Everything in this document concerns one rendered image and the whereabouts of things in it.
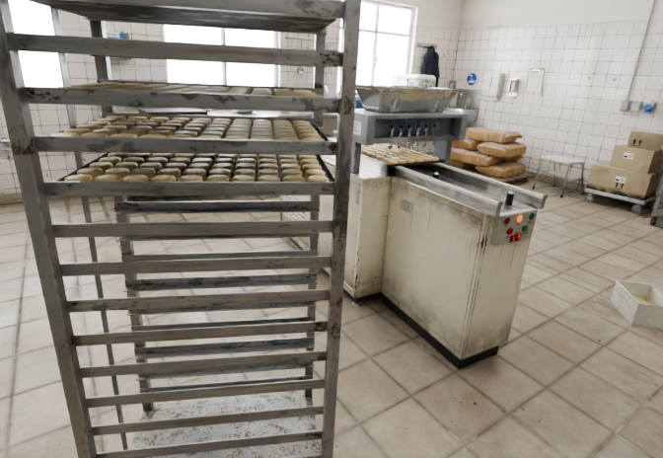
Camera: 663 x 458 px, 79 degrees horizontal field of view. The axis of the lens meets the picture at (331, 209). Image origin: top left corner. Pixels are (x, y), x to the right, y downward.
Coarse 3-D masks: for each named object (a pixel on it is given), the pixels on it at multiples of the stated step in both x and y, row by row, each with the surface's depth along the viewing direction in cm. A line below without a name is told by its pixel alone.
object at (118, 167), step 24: (96, 168) 93; (120, 168) 94; (144, 168) 95; (168, 168) 97; (192, 168) 98; (216, 168) 99; (240, 168) 100; (264, 168) 101; (288, 168) 102; (312, 168) 103
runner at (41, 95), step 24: (48, 96) 74; (72, 96) 75; (96, 96) 76; (120, 96) 76; (144, 96) 77; (168, 96) 78; (192, 96) 78; (216, 96) 79; (240, 96) 80; (264, 96) 80; (288, 96) 81
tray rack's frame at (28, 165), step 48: (0, 0) 66; (0, 48) 68; (0, 96) 70; (48, 240) 80; (48, 288) 83; (144, 384) 147; (144, 432) 142; (192, 432) 143; (240, 432) 144; (288, 432) 145
